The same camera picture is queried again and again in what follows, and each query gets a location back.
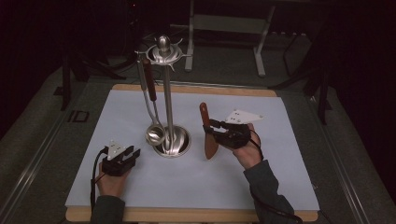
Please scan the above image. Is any white metal stand frame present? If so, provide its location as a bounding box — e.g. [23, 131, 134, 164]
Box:
[169, 0, 276, 77]

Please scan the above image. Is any wooden rice paddle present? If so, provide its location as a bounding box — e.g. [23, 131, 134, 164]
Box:
[199, 102, 220, 161]

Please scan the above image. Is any person's right hand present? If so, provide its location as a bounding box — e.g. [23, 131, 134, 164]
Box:
[232, 122, 264, 171]

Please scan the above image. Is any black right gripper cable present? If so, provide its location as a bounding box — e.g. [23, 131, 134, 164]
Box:
[247, 128, 305, 224]

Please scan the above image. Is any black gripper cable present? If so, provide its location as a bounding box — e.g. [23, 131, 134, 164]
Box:
[90, 147, 109, 210]
[247, 128, 305, 224]

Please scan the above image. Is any black metal stand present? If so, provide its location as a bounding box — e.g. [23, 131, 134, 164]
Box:
[269, 31, 333, 126]
[54, 50, 127, 111]

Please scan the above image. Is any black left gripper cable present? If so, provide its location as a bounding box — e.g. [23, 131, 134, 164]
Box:
[90, 147, 109, 210]

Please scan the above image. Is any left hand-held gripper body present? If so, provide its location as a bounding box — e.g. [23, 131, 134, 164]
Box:
[101, 139, 137, 177]

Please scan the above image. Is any steel utensil stand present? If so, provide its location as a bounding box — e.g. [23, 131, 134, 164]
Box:
[134, 35, 193, 159]

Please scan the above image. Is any white paper table sheet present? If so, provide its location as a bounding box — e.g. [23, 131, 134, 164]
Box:
[64, 89, 320, 211]

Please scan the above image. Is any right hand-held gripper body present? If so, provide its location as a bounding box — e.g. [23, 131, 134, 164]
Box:
[218, 108, 265, 150]

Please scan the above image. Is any steel ladle with wooden handle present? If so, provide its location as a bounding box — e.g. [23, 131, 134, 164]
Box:
[142, 58, 167, 147]

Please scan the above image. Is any person's left hand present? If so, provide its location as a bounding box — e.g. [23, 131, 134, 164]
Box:
[95, 168, 131, 199]

